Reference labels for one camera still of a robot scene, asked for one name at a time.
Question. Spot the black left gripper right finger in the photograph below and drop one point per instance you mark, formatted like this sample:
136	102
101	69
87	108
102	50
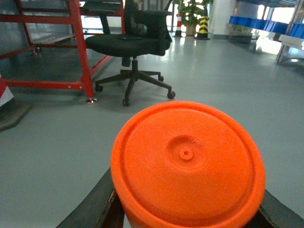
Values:
274	214

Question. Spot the orange cylindrical capacitor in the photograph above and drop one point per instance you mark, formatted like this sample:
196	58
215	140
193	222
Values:
187	165

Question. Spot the potted green plant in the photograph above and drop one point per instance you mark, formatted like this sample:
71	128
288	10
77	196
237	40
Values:
192	11

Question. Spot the blue bins on shelf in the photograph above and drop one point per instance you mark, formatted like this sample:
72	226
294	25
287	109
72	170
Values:
297	28

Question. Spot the far red white cone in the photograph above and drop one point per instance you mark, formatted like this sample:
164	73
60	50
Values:
178	28

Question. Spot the yellow black striped bollard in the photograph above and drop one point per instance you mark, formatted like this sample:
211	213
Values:
203	33

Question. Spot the red metal frame table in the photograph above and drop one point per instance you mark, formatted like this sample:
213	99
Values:
69	16

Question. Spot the black office chair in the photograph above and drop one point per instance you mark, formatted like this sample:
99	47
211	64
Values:
145	33

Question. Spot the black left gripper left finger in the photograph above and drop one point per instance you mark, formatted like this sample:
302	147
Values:
90	213

